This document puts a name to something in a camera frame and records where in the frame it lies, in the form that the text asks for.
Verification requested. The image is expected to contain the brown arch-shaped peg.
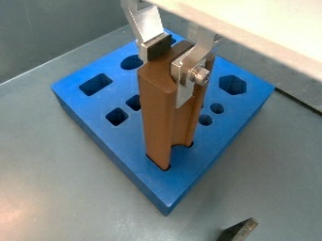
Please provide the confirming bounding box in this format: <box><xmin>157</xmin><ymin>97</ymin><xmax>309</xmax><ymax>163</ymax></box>
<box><xmin>137</xmin><ymin>40</ymin><xmax>207</xmax><ymax>170</ymax></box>

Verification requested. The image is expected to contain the blue block with shaped holes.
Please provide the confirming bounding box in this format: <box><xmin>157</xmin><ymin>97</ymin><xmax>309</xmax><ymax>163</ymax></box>
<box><xmin>52</xmin><ymin>35</ymin><xmax>273</xmax><ymax>214</ymax></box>

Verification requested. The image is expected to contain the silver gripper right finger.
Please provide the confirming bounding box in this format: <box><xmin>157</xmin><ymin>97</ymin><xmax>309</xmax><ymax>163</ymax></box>
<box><xmin>170</xmin><ymin>24</ymin><xmax>221</xmax><ymax>107</ymax></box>

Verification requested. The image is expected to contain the dark grey arch block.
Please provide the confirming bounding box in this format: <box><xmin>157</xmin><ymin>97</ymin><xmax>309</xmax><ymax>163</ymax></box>
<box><xmin>216</xmin><ymin>217</ymin><xmax>257</xmax><ymax>241</ymax></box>

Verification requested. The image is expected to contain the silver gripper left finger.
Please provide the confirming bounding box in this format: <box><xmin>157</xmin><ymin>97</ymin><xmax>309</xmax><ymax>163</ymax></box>
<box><xmin>120</xmin><ymin>0</ymin><xmax>170</xmax><ymax>62</ymax></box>

